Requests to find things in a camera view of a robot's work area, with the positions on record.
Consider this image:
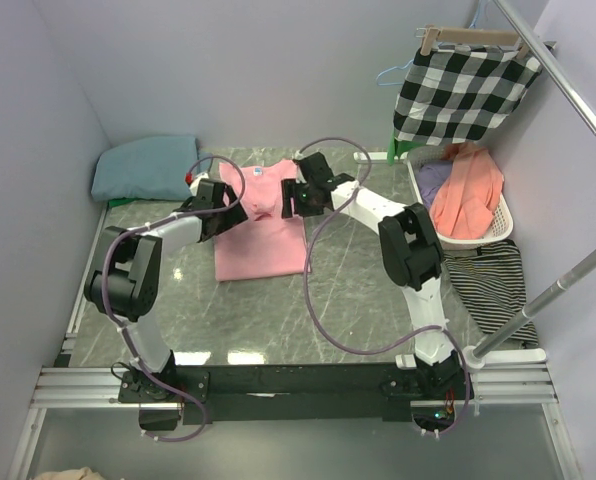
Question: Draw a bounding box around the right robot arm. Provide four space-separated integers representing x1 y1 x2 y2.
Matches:
281 152 459 399

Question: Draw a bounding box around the beige cloth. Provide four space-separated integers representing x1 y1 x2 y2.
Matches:
34 467 104 480

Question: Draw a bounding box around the green hanging garment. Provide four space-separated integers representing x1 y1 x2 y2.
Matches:
387 135 416 165

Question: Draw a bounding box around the wooden clothes hanger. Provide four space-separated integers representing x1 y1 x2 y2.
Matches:
416 25 529 59

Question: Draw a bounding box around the black white striped garment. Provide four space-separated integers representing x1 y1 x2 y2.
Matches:
445 239 527 335

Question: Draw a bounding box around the aluminium frame rail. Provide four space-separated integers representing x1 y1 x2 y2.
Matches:
9 307 564 479

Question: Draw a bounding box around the black mounting base bar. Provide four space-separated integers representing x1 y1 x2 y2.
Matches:
117 361 484 432

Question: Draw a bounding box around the white laundry basket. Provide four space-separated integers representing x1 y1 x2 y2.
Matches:
405 143 513 250

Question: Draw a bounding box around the black white checkered cloth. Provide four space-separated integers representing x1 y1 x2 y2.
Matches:
393 45 542 146

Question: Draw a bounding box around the white rack foot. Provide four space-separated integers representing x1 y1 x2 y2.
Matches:
353 151 388 164

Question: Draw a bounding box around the folded teal t-shirt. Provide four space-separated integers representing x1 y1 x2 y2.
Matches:
91 135 211 202

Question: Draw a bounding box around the blue wire hanger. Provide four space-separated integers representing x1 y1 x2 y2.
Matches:
375 60 413 87

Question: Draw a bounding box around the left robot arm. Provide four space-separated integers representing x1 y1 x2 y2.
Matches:
83 179 247 402

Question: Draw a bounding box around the purple garment in basket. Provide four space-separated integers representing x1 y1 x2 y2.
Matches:
415 160 452 209

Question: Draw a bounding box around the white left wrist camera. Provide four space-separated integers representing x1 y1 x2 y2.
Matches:
185 172 210 195

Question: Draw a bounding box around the orange shirt in basket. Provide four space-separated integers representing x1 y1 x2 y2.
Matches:
430 142 504 240

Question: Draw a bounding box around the metal clothes rack pole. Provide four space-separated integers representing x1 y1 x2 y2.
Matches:
470 1 596 361

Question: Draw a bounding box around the pink t-shirt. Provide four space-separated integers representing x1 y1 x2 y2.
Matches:
214 159 306 282

